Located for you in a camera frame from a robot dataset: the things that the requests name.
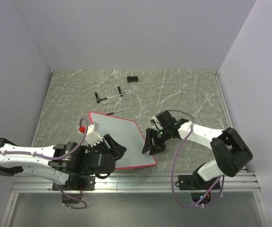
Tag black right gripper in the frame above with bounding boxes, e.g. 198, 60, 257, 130
141, 127, 171, 157

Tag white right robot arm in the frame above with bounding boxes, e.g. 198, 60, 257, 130
142, 119, 253, 189

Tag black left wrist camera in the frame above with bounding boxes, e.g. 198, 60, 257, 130
78, 122, 105, 147

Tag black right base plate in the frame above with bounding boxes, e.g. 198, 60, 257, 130
175, 175, 217, 191

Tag aluminium mounting rail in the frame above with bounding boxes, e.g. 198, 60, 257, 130
11, 171, 260, 193

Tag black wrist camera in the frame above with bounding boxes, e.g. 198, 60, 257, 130
78, 122, 105, 147
150, 110, 185, 131

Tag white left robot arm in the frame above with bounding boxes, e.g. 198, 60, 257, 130
0, 134, 127, 191

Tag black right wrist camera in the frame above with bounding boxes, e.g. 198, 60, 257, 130
150, 110, 185, 131

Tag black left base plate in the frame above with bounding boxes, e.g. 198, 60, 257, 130
50, 175, 95, 191

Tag wire whiteboard easel stand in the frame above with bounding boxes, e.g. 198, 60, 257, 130
95, 86, 127, 115

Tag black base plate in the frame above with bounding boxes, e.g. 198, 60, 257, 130
175, 175, 217, 191
50, 175, 95, 191

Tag pink framed whiteboard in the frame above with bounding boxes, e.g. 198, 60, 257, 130
88, 111, 157, 170

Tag yellow whiteboard eraser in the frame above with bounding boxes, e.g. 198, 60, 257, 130
127, 76, 139, 83

